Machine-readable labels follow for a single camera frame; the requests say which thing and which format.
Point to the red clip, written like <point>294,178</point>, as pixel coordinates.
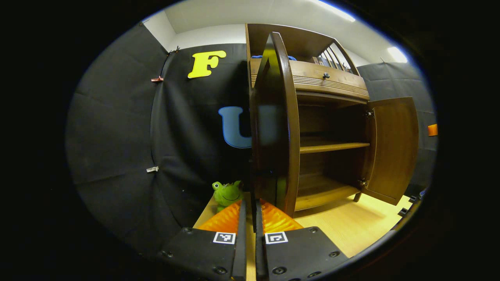
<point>157,79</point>

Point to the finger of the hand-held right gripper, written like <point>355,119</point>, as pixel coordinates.
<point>432,130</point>

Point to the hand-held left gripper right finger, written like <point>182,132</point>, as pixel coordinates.
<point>260,253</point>

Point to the white clip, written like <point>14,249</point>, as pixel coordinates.
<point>152,169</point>

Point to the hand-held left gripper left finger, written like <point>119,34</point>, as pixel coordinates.
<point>240,249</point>

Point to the wooden cabinet drawer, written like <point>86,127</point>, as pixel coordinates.
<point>343,84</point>

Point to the wooden double-door shoe cabinet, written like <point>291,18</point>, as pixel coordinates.
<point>332,146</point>

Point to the black backdrop cloth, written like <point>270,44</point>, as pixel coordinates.
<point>117,136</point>

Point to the green frog toy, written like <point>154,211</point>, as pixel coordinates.
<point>226,193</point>

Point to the wooden cabinet door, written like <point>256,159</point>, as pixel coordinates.
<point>394,148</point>
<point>273,136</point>

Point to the small ceiling light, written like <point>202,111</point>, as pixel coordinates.
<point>397,55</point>

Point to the blue cloth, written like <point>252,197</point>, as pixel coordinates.
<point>292,58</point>

